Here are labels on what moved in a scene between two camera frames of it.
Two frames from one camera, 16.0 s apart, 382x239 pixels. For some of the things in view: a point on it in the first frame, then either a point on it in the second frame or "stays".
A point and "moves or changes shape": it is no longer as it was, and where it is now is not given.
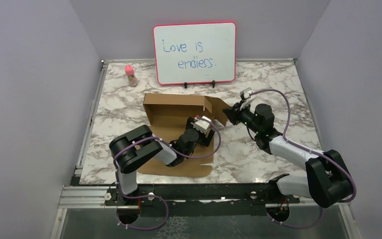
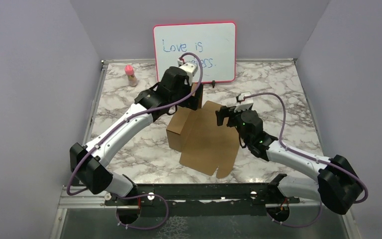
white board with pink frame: (195, 53) stays
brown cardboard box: (168, 114) moves or changes shape
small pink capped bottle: (129, 70) stays
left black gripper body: (202, 138) to (184, 92)
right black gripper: (234, 113) to (226, 111)
